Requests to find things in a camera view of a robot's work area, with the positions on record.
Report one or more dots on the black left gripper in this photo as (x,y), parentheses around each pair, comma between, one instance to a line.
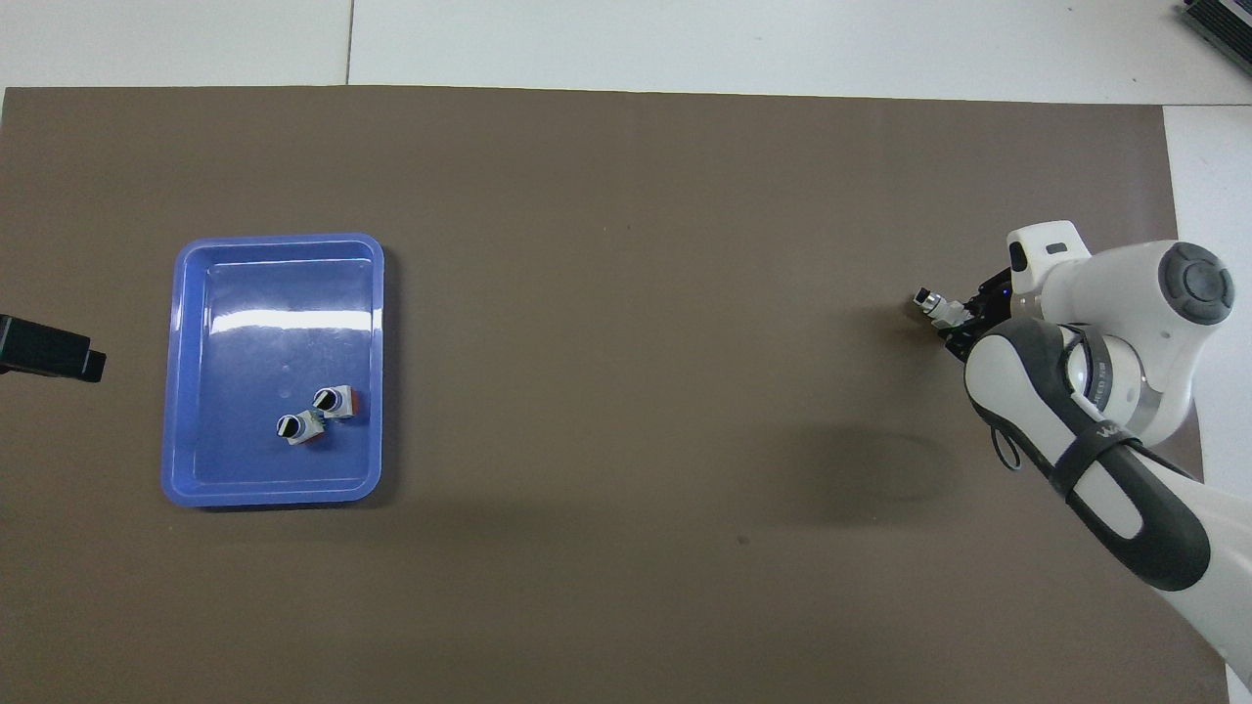
(39,344)

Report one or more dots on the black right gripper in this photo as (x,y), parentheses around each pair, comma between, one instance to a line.
(988,308)

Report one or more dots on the selector switch orange base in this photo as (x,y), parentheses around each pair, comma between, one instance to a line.
(937,306)

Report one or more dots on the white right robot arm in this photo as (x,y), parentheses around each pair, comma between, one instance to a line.
(1125,284)

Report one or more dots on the blue plastic tray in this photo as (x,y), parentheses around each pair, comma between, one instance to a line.
(264,332)

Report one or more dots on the brown table mat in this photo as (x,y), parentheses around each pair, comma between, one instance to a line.
(636,293)

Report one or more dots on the grey ribbed device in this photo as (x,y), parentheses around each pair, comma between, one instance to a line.
(1223,22)

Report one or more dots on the selector switch green base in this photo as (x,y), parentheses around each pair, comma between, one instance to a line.
(296,427)

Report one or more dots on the selector switch red base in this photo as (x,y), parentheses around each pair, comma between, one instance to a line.
(335,401)

